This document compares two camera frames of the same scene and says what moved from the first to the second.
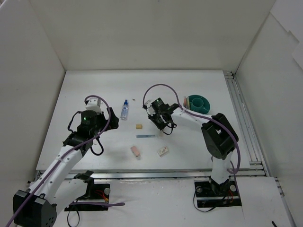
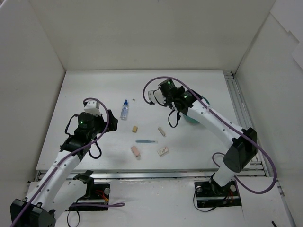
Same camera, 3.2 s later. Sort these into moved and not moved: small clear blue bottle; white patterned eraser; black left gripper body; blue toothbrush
Moved: blue toothbrush
Not moved: white patterned eraser; black left gripper body; small clear blue bottle
